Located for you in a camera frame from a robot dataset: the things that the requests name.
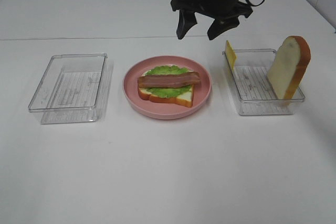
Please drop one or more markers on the green lettuce leaf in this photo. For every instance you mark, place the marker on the green lettuce leaf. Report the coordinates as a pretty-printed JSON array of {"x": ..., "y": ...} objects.
[{"x": 167, "y": 92}]

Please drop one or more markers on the yellow cheese slice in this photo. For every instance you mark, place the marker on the yellow cheese slice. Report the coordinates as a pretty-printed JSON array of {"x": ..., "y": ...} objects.
[{"x": 230, "y": 55}]

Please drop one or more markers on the upright bread slice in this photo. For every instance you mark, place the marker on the upright bread slice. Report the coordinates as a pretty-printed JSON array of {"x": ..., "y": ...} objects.
[{"x": 289, "y": 66}]

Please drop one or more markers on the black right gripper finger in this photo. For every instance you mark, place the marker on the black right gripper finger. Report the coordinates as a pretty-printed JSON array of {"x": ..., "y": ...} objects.
[
  {"x": 220, "y": 26},
  {"x": 186, "y": 21}
]

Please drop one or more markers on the clear left plastic tray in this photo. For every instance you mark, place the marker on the clear left plastic tray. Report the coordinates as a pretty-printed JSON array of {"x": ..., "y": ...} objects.
[{"x": 72, "y": 89}]

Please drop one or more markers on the clear right plastic tray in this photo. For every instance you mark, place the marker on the clear right plastic tray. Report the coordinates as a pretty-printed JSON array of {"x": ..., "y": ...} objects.
[{"x": 252, "y": 93}]

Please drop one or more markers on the bread slice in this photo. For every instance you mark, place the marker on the bread slice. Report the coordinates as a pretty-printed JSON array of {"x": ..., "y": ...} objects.
[
  {"x": 186, "y": 100},
  {"x": 289, "y": 66}
]

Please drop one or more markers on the pink round plate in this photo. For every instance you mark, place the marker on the pink round plate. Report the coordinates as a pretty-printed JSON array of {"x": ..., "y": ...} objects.
[{"x": 166, "y": 111}]

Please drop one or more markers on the clear plastic tray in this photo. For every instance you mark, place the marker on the clear plastic tray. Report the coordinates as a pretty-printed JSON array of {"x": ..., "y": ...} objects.
[
  {"x": 252, "y": 93},
  {"x": 72, "y": 89}
]

